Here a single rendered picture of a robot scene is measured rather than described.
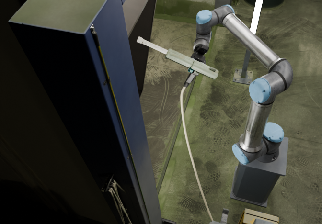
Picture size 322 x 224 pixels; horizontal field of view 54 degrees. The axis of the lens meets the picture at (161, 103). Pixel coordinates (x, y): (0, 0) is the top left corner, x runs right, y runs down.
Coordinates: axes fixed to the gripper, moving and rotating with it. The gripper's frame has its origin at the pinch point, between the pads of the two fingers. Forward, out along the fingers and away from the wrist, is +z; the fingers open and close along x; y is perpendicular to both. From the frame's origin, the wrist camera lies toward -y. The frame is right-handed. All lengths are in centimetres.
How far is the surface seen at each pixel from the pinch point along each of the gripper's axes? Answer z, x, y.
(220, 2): -212, -30, 89
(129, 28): 2.7, 42.1, -10.5
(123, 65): 69, 34, -60
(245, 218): 82, -25, -27
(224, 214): 66, -38, 16
